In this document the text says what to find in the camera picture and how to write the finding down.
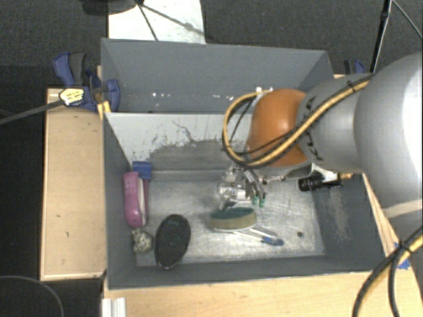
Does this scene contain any grey metal bin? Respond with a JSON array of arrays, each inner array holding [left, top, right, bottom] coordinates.
[[100, 37, 387, 290]]

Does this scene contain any green and yellow sponge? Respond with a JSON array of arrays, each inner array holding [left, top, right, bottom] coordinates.
[[209, 207, 257, 233]]

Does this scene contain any pink and white bottle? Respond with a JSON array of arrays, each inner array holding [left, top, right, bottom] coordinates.
[[122, 171, 149, 229]]

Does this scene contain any white spotted toy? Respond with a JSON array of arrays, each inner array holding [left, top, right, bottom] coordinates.
[[132, 228, 154, 255]]

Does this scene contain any pale wood flat board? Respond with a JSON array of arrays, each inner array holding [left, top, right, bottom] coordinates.
[[39, 85, 108, 282]]

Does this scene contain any white and blue pen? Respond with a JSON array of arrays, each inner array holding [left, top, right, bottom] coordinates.
[[227, 227, 286, 247]]

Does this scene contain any black cylinder on white bracket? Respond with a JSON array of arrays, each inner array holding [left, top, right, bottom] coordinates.
[[297, 162, 353, 193]]

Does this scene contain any blue rectangular block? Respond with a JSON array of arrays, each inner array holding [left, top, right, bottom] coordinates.
[[132, 160, 153, 180]]

